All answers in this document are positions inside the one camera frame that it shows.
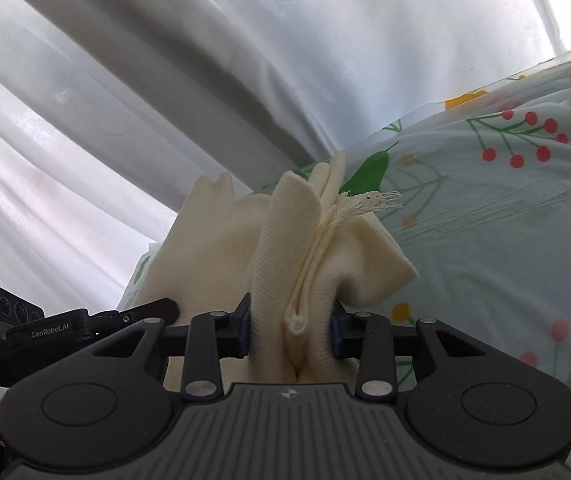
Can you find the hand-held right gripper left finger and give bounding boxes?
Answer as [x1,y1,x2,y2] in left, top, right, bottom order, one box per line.
[92,292,254,402]

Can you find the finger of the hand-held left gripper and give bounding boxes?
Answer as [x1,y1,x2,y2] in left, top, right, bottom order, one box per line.
[89,297,181,336]

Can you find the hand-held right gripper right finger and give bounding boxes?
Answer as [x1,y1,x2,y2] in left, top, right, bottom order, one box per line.
[329,300,472,402]

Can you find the cream knit sweater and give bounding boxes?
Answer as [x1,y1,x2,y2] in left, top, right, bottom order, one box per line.
[118,150,419,397]

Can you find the floral printed bed sheet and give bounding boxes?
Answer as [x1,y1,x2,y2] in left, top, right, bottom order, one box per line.
[118,35,571,480]

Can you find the white curtain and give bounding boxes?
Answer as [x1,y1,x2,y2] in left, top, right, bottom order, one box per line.
[0,0,571,378]

